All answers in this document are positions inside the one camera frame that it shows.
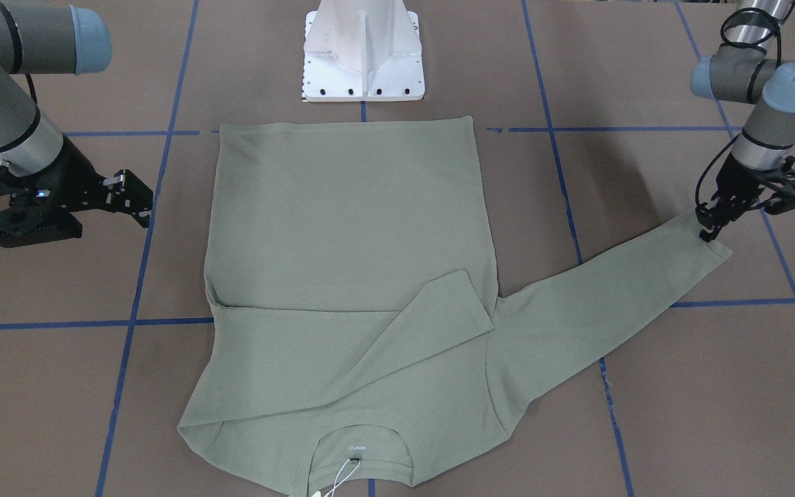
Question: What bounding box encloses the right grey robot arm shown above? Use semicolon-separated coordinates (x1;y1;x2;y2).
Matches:
0;1;154;248

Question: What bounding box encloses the white paper price tag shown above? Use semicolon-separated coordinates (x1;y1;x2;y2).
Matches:
311;458;363;497

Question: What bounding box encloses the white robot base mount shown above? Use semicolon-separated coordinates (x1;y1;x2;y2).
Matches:
301;1;426;103

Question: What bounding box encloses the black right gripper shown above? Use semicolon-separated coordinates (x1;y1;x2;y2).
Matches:
0;138;154;248

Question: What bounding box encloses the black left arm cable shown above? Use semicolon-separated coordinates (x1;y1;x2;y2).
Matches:
694;0;785;208

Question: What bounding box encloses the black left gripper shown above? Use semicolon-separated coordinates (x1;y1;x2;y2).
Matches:
695;155;795;243

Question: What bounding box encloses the olive green long-sleeve shirt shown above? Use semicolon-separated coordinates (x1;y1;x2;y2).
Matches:
177;117;731;496

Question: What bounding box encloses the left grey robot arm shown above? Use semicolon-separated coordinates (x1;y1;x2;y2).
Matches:
690;1;795;242

